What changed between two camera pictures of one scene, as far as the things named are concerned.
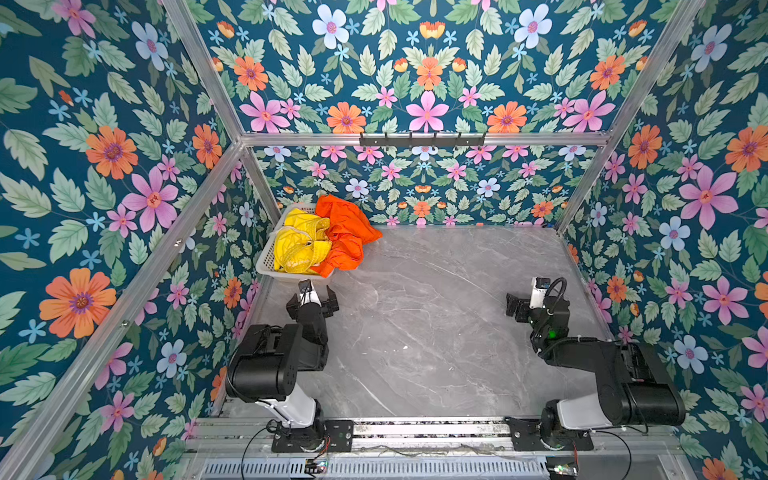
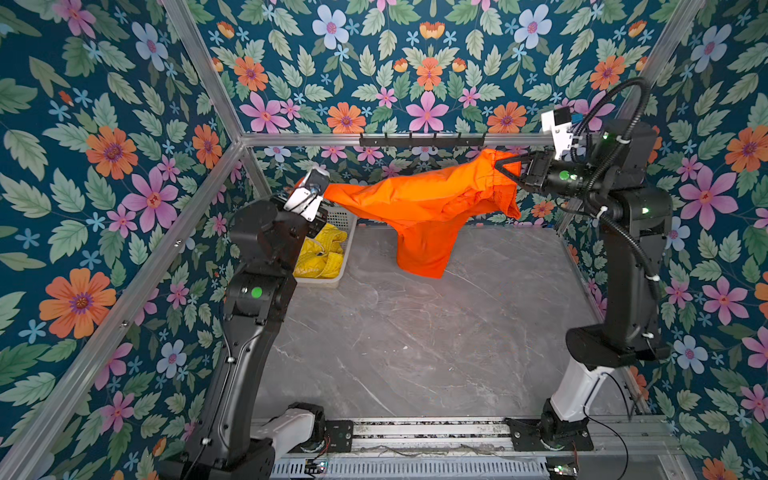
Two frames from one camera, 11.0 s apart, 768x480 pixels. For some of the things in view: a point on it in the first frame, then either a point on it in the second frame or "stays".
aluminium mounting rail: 430,436 stays
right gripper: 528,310 to 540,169
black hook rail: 421,142 stays
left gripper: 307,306 to 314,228
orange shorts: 348,231 to 424,204
